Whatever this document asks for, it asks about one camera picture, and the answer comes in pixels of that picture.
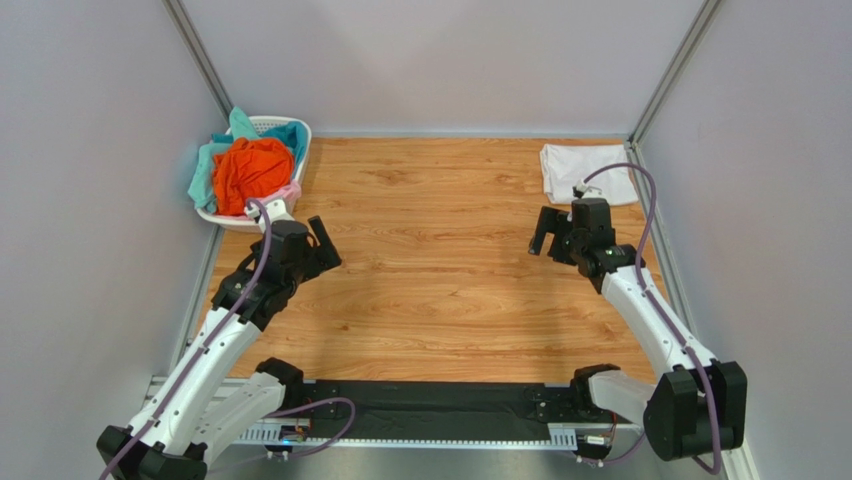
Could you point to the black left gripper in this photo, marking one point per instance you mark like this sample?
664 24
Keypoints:
326 256

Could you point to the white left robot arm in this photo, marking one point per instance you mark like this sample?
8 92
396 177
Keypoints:
180 432

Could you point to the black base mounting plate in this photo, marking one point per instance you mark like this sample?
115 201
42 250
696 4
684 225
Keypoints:
427 411

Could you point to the aluminium frame rail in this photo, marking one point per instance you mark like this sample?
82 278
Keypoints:
184 428

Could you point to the white t-shirt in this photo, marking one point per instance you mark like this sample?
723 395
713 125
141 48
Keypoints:
563 167

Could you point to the pink t-shirt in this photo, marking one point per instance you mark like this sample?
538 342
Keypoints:
289 194

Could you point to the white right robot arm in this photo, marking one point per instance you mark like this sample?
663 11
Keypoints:
666 346

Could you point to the orange t-shirt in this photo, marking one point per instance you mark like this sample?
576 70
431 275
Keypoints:
250 169

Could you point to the teal t-shirt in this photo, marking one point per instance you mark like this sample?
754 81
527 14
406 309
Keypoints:
250 161

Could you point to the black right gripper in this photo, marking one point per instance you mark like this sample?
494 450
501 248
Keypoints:
559 236

